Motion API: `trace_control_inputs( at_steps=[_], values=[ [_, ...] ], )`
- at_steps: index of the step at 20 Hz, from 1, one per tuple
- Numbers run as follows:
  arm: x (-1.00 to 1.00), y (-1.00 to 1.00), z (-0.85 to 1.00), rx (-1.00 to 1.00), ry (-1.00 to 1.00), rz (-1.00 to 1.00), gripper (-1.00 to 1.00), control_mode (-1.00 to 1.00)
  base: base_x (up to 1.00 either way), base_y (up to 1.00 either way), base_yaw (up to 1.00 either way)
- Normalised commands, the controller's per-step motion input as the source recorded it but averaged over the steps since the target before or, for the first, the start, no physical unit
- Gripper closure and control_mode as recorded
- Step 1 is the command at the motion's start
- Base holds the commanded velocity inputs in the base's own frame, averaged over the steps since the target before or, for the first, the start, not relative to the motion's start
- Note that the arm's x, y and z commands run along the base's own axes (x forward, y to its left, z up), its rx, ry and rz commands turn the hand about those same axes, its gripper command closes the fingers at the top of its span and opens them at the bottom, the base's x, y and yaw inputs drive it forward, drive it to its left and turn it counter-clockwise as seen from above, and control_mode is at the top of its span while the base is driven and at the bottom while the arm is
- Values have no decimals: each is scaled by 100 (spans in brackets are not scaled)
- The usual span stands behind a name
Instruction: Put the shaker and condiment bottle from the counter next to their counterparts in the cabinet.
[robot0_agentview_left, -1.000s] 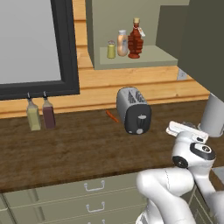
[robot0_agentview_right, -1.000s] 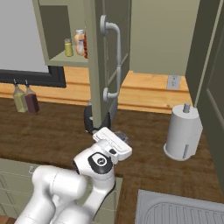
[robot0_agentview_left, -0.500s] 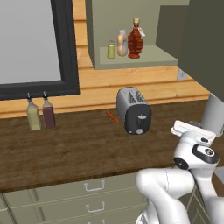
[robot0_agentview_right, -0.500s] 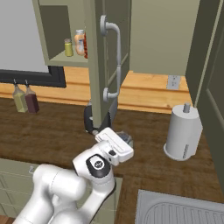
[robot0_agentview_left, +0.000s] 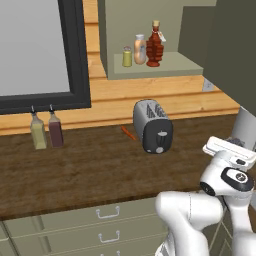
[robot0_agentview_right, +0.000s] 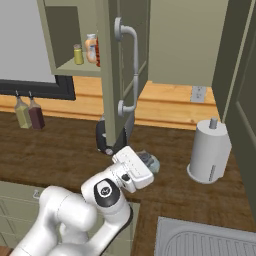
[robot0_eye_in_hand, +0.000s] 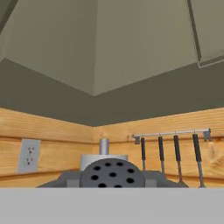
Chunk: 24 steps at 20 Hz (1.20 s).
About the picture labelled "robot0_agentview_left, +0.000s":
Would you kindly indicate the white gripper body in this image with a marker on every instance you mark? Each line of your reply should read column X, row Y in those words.
column 222, row 147

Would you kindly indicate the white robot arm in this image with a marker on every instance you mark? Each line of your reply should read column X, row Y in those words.
column 186, row 213

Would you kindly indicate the olive cabinet door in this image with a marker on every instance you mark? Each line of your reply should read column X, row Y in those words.
column 230, row 46

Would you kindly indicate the red-brown ridged bottle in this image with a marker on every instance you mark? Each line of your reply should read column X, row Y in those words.
column 155, row 46

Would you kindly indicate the beige condiment bottle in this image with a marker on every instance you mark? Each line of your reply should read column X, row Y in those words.
column 140, row 50

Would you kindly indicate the yellow-green shaker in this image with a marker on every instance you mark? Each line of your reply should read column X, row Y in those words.
column 127, row 57

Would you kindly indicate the dark red sauce bottle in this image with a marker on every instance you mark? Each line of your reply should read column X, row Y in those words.
column 56, row 132

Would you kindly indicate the yellow oil bottle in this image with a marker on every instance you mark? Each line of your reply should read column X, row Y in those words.
column 38, row 133

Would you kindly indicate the olive base cabinet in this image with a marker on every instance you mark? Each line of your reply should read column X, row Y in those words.
column 5, row 243

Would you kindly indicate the pale grey appliance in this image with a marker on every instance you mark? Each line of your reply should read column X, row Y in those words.
column 245, row 125

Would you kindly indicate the silver and black toaster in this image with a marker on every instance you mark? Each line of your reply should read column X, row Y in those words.
column 154, row 128

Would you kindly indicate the orange carrot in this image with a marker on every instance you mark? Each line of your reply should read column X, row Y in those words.
column 128, row 133

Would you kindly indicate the olive drawer front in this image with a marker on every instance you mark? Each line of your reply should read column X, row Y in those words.
column 66, row 241
column 66, row 218

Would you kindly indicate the black framed window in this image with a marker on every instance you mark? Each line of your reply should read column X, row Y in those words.
column 78, row 50

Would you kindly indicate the white wall outlet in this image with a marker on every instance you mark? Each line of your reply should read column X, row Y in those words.
column 208, row 85

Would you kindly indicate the olive wall cabinet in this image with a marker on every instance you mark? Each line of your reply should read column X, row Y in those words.
column 173, row 68

